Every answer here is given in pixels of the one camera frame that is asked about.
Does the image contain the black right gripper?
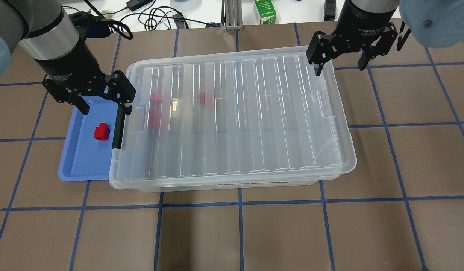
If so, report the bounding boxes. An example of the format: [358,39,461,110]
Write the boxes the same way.
[306,0,411,76]

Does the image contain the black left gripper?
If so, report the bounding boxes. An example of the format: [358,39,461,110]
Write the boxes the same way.
[37,41,136,116]

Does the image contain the red block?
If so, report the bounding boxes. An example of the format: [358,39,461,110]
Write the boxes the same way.
[93,122,110,141]
[197,91,216,107]
[148,108,161,131]
[150,93,162,107]

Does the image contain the clear plastic box lid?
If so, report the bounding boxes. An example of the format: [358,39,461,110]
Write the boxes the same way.
[109,46,357,190]

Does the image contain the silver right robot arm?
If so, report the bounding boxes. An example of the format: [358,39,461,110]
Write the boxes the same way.
[306,0,464,75]

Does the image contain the red block in box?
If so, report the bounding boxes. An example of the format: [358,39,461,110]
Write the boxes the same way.
[150,93,162,107]
[148,108,161,131]
[197,91,216,107]

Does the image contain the clear plastic storage box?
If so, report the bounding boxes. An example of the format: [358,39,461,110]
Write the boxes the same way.
[111,56,353,193]

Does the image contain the blue plastic tray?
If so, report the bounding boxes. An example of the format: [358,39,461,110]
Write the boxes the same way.
[58,96,118,182]

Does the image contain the green white carton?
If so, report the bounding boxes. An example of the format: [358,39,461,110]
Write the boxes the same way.
[253,0,277,25]

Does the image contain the black power adapter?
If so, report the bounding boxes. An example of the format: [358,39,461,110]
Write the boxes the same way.
[126,0,154,11]

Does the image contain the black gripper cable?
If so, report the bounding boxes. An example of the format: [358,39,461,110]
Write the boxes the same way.
[68,11,134,40]

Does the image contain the aluminium frame post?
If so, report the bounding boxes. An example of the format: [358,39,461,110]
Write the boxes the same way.
[221,0,243,31]

